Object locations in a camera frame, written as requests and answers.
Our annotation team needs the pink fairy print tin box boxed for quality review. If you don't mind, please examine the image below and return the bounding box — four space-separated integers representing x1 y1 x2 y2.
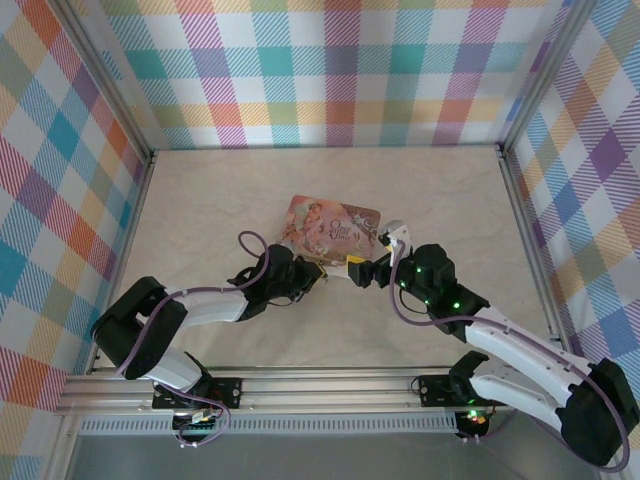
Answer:
279 194 383 282

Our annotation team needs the controller board red light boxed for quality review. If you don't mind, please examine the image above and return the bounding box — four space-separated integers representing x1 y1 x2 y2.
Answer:
457 408 494 439

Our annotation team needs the controller board green connector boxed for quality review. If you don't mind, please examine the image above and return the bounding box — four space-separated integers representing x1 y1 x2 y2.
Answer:
172 408 221 436

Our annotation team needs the thin black gripper wire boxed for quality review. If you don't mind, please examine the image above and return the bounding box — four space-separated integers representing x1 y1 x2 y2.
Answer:
398 288 432 315
264 292 307 308

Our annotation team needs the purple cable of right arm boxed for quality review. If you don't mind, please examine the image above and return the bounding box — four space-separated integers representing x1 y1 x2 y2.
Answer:
389 239 631 471

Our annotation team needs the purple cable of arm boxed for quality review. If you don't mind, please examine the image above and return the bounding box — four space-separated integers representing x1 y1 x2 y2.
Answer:
114 230 274 376
389 239 631 471

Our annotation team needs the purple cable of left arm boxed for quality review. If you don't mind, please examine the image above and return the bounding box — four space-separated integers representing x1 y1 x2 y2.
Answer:
114 230 274 376

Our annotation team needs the aluminium side rail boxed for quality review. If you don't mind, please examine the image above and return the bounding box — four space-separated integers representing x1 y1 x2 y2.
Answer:
84 152 159 376
497 143 576 374

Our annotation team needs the long aluminium base rail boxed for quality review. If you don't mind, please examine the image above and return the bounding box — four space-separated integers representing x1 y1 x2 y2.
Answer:
54 367 596 416

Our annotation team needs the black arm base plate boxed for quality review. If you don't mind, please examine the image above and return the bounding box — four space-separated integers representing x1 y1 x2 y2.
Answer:
417 374 460 407
152 377 244 409

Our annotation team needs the grey slotted cable duct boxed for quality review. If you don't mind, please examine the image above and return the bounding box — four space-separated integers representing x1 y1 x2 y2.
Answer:
79 417 461 436

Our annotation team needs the short purple cable loop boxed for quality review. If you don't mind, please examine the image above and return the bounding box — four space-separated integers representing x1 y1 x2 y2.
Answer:
174 397 232 449

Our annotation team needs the aluminium frame post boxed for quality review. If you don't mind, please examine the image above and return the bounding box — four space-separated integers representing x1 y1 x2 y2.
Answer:
497 0 601 156
52 0 159 166

